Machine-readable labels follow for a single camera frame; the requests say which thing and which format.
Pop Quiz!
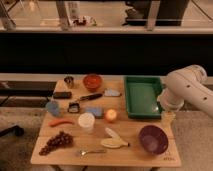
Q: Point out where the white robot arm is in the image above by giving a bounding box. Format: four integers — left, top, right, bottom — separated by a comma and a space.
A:
158, 65, 213, 119

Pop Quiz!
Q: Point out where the small metal cup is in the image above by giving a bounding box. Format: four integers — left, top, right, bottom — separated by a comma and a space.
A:
64, 76, 74, 88

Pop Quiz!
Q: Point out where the white plastic cup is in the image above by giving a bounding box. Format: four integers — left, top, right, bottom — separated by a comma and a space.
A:
78, 113, 95, 133

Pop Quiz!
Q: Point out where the blue plastic cup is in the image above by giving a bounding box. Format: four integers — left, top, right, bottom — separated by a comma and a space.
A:
45, 101, 60, 117

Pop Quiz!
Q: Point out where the red bowl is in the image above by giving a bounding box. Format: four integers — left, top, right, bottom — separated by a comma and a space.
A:
83, 74, 102, 92

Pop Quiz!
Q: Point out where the blue sponge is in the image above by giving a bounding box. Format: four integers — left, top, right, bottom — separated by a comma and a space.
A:
85, 107, 103, 118

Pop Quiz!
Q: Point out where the red-yellow apple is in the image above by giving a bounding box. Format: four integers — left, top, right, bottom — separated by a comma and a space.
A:
104, 109, 118, 123

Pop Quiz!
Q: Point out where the green plastic tray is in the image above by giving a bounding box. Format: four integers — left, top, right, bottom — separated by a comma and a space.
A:
124, 76, 163, 119

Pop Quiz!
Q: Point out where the black square sponge holder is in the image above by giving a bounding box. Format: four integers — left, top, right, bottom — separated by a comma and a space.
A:
68, 102, 80, 113

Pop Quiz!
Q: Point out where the wooden table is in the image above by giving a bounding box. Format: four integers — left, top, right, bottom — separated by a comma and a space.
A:
31, 79, 181, 167

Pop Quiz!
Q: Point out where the black rectangular block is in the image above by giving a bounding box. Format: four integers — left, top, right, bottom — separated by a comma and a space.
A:
53, 92, 72, 99

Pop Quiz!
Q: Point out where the yellow banana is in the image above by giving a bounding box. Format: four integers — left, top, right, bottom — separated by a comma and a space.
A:
100, 127, 130, 148

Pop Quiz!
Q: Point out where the dark grape bunch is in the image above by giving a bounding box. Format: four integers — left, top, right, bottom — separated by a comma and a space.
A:
39, 131, 73, 156

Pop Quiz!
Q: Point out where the metal spoon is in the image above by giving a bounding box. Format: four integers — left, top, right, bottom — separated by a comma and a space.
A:
77, 149, 107, 157

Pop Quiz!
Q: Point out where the purple bowl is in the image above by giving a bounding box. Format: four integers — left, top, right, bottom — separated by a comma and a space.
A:
138, 125, 169, 155

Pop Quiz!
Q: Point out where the black-handled knife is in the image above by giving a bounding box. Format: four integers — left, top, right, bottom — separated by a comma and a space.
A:
74, 93, 103, 103

